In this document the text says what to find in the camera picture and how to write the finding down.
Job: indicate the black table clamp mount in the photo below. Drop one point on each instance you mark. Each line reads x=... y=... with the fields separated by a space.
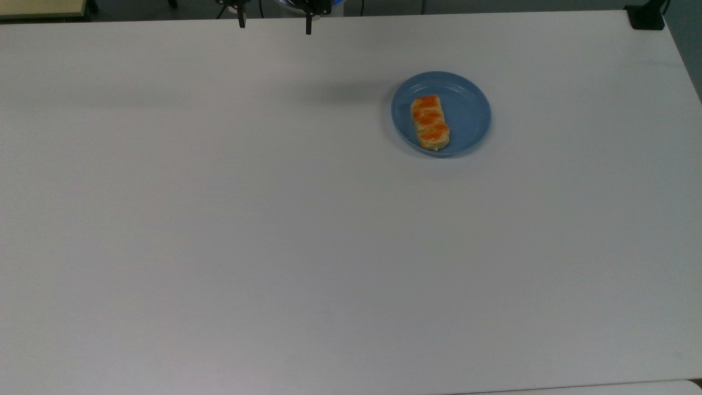
x=646 y=16

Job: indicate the orange glazed bread loaf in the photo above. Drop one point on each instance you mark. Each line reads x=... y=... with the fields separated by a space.
x=430 y=123

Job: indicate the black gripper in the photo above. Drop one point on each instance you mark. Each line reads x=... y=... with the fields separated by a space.
x=317 y=5

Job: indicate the blue plastic plate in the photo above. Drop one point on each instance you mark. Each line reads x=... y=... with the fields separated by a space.
x=466 y=112

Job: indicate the beige wooden side table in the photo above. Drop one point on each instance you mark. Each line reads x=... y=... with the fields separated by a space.
x=41 y=7

